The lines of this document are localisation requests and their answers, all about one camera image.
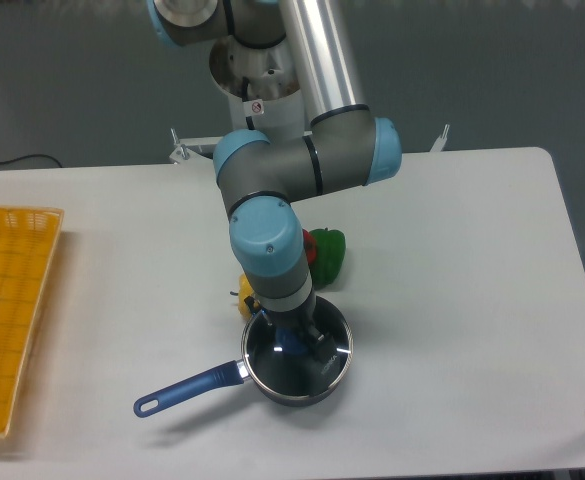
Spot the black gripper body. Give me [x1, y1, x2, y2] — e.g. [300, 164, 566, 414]
[264, 292, 316, 330]

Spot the glass lid with blue knob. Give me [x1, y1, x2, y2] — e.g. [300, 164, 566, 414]
[241, 297, 353, 406]

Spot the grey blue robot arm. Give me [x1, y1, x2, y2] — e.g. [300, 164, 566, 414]
[147, 1, 402, 356]

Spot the yellow bell pepper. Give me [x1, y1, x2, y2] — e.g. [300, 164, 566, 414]
[231, 274, 256, 321]

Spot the red bell pepper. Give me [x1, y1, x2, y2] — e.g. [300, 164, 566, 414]
[303, 230, 317, 266]

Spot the green bell pepper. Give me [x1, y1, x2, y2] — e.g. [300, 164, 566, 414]
[309, 228, 346, 290]

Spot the yellow woven basket tray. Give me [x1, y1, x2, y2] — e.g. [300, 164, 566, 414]
[0, 206, 64, 438]

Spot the blue handled saucepan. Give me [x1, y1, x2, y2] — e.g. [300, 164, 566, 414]
[132, 293, 355, 419]

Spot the black floor cable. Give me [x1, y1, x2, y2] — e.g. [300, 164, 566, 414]
[0, 153, 64, 168]

